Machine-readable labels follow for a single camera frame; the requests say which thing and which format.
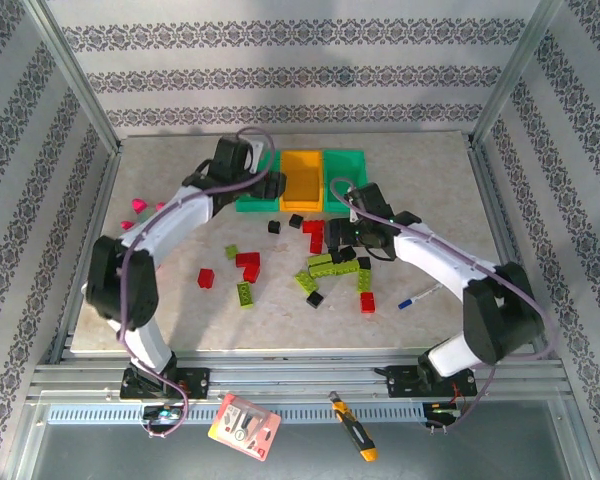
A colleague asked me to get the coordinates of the plush toy with pink horns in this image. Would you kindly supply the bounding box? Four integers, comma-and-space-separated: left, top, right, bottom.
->
119, 198, 171, 271

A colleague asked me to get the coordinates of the purple cable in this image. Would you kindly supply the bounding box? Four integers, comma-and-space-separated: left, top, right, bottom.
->
117, 125, 277, 440
328, 177, 556, 434

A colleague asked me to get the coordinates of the pink blister pack of tools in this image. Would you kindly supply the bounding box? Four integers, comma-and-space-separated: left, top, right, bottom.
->
207, 393, 283, 461

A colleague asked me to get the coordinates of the yellow and black utility knife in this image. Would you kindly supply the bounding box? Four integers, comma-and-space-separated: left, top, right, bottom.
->
328, 391, 380, 462

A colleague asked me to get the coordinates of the green plastic bin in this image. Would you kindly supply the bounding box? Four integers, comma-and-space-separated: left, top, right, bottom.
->
235, 149, 283, 214
322, 148, 370, 214

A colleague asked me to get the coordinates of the small circuit board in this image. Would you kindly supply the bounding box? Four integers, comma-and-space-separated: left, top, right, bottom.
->
139, 403, 185, 425
426, 401, 465, 420

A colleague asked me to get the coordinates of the aluminium frame side rail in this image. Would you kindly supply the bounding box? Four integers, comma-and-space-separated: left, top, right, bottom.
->
47, 144, 124, 364
469, 142, 551, 361

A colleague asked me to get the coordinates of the grey sheet metal tray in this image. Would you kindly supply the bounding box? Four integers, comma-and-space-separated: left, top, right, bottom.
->
19, 399, 594, 480

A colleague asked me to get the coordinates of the aluminium frame post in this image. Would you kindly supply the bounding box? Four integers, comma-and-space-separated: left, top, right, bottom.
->
22, 0, 124, 154
469, 0, 566, 149

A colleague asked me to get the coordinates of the grey slotted cable duct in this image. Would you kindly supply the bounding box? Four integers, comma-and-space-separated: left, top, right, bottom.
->
46, 403, 427, 426

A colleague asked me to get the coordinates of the yellow plastic bin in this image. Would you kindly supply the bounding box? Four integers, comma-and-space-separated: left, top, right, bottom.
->
278, 148, 326, 214

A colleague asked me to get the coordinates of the white marker with blue cap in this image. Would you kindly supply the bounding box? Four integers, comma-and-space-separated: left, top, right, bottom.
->
397, 282, 444, 310

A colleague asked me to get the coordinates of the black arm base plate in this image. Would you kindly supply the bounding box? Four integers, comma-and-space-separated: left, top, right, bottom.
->
374, 365, 479, 399
119, 367, 211, 400

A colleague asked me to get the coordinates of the red L-shaped lego piece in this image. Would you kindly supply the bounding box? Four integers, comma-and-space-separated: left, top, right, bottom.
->
235, 252, 262, 283

